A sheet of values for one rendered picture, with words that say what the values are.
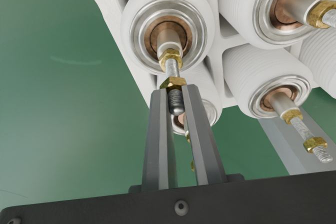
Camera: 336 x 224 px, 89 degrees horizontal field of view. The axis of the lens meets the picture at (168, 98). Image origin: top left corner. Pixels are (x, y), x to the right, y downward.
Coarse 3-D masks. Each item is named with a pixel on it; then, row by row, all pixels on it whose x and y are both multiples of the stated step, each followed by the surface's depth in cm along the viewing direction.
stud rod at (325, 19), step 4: (328, 12) 12; (332, 12) 12; (324, 16) 12; (328, 16) 12; (332, 16) 12; (324, 20) 12; (328, 20) 12; (332, 20) 12; (328, 24) 12; (332, 24) 12
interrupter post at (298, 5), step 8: (288, 0) 15; (296, 0) 14; (304, 0) 13; (312, 0) 13; (320, 0) 12; (288, 8) 15; (296, 8) 14; (304, 8) 13; (312, 8) 13; (296, 16) 14; (304, 16) 13; (304, 24) 14
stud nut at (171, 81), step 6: (168, 78) 10; (174, 78) 10; (180, 78) 11; (162, 84) 11; (168, 84) 10; (174, 84) 10; (180, 84) 10; (186, 84) 11; (168, 90) 10; (180, 90) 10
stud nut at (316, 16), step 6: (324, 0) 12; (330, 0) 12; (318, 6) 12; (324, 6) 12; (330, 6) 12; (312, 12) 12; (318, 12) 12; (324, 12) 12; (312, 18) 13; (318, 18) 12; (312, 24) 13; (318, 24) 13; (324, 24) 13
